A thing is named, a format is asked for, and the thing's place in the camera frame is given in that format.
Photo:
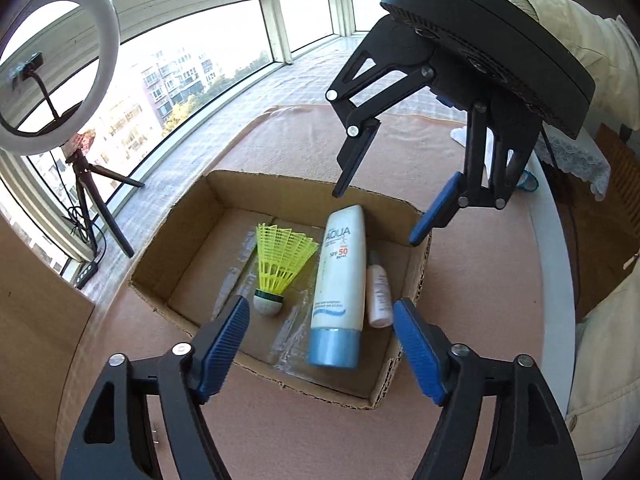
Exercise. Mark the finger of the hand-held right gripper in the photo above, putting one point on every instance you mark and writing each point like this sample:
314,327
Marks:
357,152
440,205

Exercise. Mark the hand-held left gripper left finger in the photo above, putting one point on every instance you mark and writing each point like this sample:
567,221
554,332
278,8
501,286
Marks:
225,345

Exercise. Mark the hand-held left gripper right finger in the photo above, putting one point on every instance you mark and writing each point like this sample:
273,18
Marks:
417,345

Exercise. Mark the cardboard box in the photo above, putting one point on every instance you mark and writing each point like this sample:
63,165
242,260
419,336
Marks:
195,255

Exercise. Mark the white sunscreen tube blue cap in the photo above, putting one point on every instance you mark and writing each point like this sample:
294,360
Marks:
337,285

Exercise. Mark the person's right forearm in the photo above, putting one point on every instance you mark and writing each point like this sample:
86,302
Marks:
590,45

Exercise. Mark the small pink bottle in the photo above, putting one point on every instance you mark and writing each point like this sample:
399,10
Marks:
378,300

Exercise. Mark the white glove teal cuff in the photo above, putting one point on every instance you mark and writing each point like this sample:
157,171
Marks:
457,136

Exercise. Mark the yellow plastic shuttlecock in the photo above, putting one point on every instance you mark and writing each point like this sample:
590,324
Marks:
280,260

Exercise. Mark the white lace cloth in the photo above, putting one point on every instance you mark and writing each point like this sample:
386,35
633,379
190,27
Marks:
580,160

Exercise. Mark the brown wooden furniture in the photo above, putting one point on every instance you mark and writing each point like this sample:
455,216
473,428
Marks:
620,185

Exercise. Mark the large oak board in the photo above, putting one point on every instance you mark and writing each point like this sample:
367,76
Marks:
35,335

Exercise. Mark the person's beige clothing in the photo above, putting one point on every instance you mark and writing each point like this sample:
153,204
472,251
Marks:
610,370

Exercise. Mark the black tripod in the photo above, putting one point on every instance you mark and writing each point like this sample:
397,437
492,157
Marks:
82,195

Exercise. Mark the black gooseneck phone clamp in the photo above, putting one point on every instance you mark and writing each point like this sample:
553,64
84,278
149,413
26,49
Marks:
27,66

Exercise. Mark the white window frame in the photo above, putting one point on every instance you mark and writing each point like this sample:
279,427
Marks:
190,7

